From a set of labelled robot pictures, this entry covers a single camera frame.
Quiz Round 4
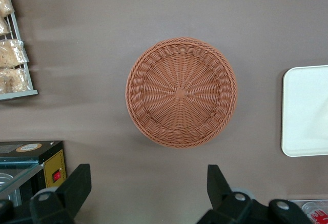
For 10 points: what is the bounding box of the round brown wicker basket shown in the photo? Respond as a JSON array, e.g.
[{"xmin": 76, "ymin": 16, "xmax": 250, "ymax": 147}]
[{"xmin": 125, "ymin": 36, "xmax": 238, "ymax": 149}]

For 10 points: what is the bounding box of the cream rectangular tray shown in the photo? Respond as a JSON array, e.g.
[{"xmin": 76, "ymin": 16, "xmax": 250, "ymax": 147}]
[{"xmin": 281, "ymin": 65, "xmax": 328, "ymax": 158}]

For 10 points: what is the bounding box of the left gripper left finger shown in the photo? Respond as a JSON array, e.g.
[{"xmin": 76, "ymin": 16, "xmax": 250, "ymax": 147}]
[{"xmin": 0, "ymin": 163, "xmax": 92, "ymax": 224}]

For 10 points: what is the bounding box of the tray of snack bags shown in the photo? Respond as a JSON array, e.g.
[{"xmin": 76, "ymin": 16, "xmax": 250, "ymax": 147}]
[{"xmin": 0, "ymin": 0, "xmax": 39, "ymax": 101}]

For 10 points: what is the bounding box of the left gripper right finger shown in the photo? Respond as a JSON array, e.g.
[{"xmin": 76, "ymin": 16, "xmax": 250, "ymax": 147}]
[{"xmin": 194, "ymin": 164, "xmax": 312, "ymax": 224}]

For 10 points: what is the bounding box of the clear acrylic bottle rack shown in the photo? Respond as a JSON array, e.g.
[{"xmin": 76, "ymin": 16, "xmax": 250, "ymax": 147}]
[{"xmin": 286, "ymin": 199, "xmax": 328, "ymax": 224}]

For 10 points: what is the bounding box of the steel pan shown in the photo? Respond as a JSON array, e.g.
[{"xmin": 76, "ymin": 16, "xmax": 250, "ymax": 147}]
[{"xmin": 0, "ymin": 172, "xmax": 22, "ymax": 207}]

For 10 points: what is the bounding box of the black yellow food warmer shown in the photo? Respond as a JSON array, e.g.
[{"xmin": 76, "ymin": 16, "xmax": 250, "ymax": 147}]
[{"xmin": 0, "ymin": 140, "xmax": 68, "ymax": 209}]

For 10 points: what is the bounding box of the clear bagged pastry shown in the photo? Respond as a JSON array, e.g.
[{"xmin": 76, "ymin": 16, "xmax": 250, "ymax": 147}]
[
  {"xmin": 0, "ymin": 0, "xmax": 15, "ymax": 17},
  {"xmin": 0, "ymin": 38, "xmax": 29, "ymax": 68},
  {"xmin": 0, "ymin": 67, "xmax": 31, "ymax": 94}
]

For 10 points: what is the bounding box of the red cola bottle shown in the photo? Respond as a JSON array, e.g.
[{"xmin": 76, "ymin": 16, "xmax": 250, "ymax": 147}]
[{"xmin": 306, "ymin": 207, "xmax": 328, "ymax": 224}]

